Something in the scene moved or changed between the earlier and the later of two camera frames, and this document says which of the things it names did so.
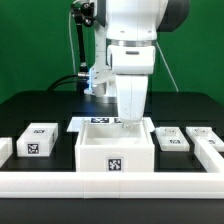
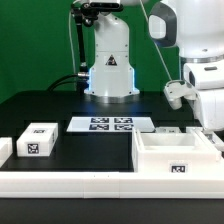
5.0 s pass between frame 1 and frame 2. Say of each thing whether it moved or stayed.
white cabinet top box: stayed
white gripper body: moved
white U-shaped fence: stayed
